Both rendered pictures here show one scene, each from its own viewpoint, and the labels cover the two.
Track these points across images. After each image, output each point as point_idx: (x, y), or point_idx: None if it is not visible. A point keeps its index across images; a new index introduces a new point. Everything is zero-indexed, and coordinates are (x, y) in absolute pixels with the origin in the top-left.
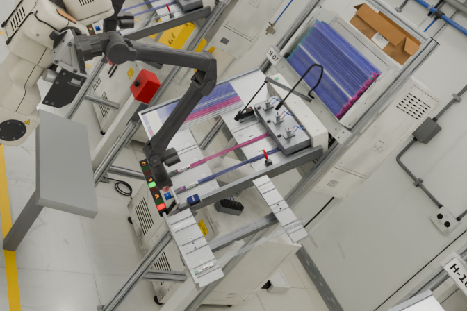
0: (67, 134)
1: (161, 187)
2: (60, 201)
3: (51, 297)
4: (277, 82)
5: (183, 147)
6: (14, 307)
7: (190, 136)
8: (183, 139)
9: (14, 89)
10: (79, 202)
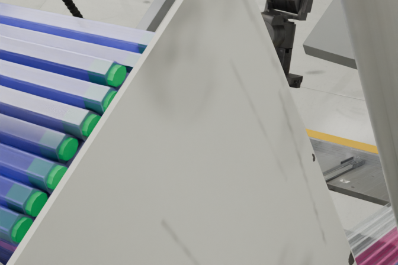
0: None
1: None
2: None
3: (342, 196)
4: (145, 13)
5: (344, 177)
6: (346, 144)
7: (362, 191)
8: (370, 187)
9: None
10: (328, 23)
